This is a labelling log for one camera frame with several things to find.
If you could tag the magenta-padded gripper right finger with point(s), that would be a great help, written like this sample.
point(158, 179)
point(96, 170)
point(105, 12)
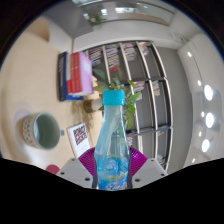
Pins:
point(150, 170)

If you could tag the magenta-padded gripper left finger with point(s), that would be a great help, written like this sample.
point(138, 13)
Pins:
point(75, 171)

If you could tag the clear bottle with blue cap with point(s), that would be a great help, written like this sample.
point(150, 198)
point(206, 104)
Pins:
point(111, 156)

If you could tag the flat round red coaster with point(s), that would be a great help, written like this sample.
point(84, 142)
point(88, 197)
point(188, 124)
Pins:
point(52, 169)

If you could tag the open white magazine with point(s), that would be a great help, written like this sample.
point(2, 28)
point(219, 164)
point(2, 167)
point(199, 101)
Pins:
point(79, 138)

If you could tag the grey spotted ceramic mug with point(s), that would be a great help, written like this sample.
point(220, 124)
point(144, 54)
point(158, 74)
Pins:
point(41, 130)

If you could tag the green potted plant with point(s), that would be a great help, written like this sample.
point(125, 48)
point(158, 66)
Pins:
point(128, 100)

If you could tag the dark blue book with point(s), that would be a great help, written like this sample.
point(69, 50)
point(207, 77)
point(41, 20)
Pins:
point(62, 76)

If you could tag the red book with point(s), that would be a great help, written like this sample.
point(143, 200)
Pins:
point(74, 75)

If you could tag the round ceiling lights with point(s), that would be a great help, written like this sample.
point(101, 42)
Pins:
point(208, 92)

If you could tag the pink book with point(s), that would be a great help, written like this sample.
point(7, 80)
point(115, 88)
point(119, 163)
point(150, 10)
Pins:
point(86, 73)

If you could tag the light wooden chair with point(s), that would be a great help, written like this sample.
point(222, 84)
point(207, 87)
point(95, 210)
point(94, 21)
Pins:
point(36, 28)

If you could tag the small potted window plant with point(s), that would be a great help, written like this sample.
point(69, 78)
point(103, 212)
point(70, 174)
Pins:
point(96, 20)

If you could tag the grey wall shelf unit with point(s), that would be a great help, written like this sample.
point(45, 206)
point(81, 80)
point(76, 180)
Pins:
point(146, 100)

